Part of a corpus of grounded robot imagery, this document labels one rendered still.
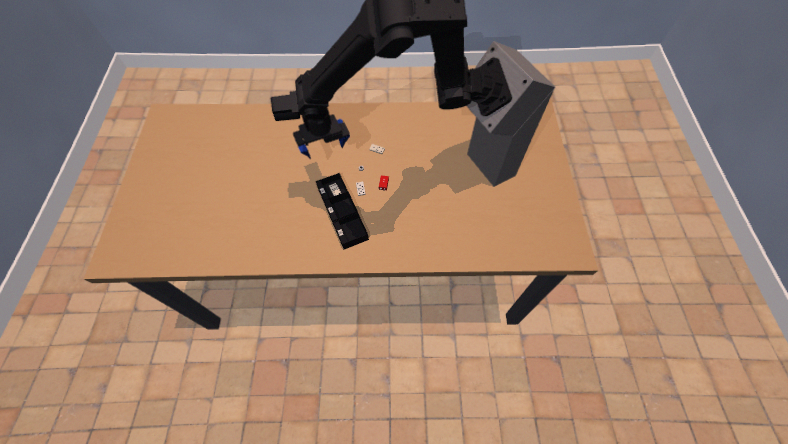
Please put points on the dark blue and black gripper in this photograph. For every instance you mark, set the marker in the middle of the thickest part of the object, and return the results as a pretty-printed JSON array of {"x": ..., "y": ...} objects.
[{"x": 321, "y": 130}]

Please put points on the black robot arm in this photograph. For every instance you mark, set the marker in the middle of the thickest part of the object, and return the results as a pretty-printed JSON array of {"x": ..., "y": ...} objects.
[{"x": 389, "y": 28}]

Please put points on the black three-compartment bin rack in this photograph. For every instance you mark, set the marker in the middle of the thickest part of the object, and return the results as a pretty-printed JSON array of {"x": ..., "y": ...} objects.
[{"x": 345, "y": 217}]

